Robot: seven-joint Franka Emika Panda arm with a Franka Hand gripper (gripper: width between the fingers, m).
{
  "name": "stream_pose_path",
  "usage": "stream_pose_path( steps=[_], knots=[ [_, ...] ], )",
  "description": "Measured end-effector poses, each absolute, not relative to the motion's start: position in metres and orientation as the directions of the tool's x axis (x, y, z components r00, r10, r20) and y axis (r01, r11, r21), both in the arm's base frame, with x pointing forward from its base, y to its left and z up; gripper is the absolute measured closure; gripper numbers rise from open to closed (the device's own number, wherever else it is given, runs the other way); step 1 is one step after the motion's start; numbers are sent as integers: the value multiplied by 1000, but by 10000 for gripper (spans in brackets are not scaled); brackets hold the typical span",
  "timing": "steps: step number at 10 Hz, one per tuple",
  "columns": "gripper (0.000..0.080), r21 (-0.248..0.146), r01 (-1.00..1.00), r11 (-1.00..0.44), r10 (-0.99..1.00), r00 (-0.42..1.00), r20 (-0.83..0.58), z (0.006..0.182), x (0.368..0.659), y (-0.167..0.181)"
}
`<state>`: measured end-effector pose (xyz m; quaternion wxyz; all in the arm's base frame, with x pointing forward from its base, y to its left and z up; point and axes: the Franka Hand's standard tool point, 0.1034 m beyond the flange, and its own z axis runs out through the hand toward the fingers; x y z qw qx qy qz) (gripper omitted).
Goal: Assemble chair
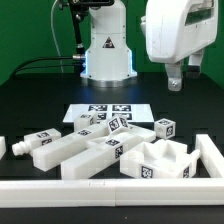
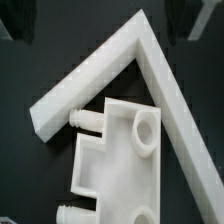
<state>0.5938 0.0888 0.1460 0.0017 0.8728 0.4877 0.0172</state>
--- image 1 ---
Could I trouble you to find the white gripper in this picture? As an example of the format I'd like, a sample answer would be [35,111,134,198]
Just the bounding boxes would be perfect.
[144,0,218,91]

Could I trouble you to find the white chair seat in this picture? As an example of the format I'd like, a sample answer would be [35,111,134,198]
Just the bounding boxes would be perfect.
[120,139,200,179]

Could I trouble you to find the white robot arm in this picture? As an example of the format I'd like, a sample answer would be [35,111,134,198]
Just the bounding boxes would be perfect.
[81,0,218,91]

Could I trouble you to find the white small tagged cube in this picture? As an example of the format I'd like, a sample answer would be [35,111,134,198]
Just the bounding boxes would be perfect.
[154,118,176,139]

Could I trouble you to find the white marker tag board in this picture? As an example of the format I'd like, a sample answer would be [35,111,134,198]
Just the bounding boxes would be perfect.
[63,104,154,123]

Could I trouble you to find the white tagged block on beam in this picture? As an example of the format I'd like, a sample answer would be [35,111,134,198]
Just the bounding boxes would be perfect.
[107,115,129,133]

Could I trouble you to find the white L-shaped fence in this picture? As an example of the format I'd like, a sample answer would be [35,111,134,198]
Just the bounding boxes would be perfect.
[0,133,224,209]

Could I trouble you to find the white long front beam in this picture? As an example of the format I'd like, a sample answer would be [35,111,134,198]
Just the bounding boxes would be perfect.
[59,132,144,180]

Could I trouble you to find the white long beam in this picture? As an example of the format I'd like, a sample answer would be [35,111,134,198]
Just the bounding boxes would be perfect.
[33,123,109,172]
[59,132,144,180]

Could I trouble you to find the white long back beam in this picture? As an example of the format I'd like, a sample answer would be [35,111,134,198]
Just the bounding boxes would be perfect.
[33,123,109,172]

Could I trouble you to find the white block at left edge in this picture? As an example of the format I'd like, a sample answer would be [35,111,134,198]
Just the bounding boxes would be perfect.
[0,136,6,160]

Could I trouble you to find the black cables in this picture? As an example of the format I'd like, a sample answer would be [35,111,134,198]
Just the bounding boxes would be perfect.
[9,54,86,79]

